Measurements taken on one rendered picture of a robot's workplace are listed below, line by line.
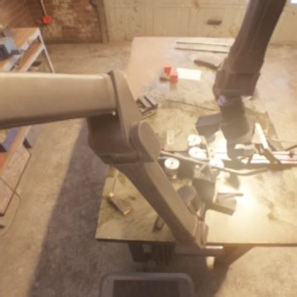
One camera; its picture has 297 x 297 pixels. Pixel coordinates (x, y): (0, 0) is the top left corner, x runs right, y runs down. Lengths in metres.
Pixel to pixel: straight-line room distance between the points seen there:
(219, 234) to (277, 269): 1.08
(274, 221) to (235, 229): 0.15
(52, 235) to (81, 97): 1.63
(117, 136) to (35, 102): 0.13
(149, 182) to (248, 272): 1.44
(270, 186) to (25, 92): 0.89
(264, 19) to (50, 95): 0.36
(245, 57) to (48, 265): 1.69
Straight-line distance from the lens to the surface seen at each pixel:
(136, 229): 0.80
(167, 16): 3.79
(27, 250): 1.91
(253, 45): 0.48
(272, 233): 0.89
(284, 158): 1.05
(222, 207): 0.69
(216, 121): 0.60
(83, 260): 1.74
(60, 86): 0.28
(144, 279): 1.39
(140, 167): 0.37
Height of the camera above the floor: 1.64
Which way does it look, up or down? 51 degrees down
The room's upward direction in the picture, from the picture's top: 2 degrees counter-clockwise
